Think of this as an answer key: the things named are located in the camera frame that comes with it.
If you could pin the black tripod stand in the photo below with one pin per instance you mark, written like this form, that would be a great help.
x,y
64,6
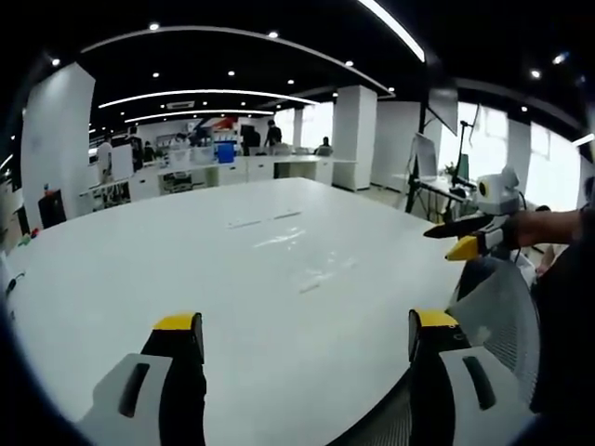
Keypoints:
x,y
463,153

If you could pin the small green plant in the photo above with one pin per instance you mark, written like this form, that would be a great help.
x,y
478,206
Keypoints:
x,y
450,169

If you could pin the white side desk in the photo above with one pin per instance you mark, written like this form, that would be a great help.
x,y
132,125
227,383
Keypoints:
x,y
432,188

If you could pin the white computer monitor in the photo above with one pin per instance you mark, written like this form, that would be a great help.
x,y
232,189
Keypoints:
x,y
425,158

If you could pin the long ceiling light strip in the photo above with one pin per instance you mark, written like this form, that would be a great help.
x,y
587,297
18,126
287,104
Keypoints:
x,y
395,28

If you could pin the clear resealable bag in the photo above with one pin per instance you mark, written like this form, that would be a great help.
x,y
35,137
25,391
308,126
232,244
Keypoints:
x,y
321,274

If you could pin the blue box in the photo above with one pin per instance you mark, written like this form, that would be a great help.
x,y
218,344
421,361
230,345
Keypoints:
x,y
225,153

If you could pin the hanging dark screen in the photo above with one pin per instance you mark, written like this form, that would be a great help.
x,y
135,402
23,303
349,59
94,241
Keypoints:
x,y
442,109

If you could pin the clear plastic strip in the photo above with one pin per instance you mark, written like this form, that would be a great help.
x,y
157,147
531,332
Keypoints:
x,y
260,219

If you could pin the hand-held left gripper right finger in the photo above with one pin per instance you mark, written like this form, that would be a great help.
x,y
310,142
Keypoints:
x,y
469,399

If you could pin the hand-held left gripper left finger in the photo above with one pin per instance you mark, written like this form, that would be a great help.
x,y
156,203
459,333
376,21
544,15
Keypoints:
x,y
139,404

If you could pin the grey mesh office chair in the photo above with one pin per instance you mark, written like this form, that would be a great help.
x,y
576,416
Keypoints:
x,y
502,325

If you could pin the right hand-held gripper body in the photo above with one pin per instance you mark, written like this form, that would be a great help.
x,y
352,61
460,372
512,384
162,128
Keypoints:
x,y
497,197

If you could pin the white counter row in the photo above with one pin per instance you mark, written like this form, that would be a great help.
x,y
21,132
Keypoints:
x,y
241,172

